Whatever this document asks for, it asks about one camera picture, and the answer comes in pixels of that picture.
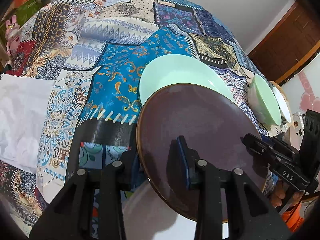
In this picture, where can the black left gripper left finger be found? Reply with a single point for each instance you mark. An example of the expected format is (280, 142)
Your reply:
(70, 213)

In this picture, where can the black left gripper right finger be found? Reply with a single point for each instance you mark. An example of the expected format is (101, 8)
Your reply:
(250, 215)

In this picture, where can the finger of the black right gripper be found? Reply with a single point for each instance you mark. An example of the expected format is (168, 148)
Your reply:
(259, 147)

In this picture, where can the white cow-pattern bowl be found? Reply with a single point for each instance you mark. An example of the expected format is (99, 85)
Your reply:
(284, 109)

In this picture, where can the mint green bowl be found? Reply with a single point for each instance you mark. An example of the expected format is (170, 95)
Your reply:
(262, 102)

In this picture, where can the dark purple ceramic plate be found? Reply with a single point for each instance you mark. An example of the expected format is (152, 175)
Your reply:
(210, 123)

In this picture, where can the mint green plate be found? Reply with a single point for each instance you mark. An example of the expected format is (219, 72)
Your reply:
(175, 69)

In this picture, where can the orange sleeve forearm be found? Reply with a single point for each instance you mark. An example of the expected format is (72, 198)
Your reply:
(292, 217)

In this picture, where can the person's right hand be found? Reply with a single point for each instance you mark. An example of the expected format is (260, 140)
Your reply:
(278, 194)

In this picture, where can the brown wooden door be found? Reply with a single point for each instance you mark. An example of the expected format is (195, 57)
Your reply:
(285, 49)

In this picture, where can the patchwork patterned tablecloth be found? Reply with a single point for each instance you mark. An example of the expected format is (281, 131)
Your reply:
(96, 51)

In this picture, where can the pink bunny plush toy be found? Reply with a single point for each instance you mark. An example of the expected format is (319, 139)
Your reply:
(12, 35)

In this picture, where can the green cardboard box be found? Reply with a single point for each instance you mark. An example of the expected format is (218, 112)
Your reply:
(23, 13)

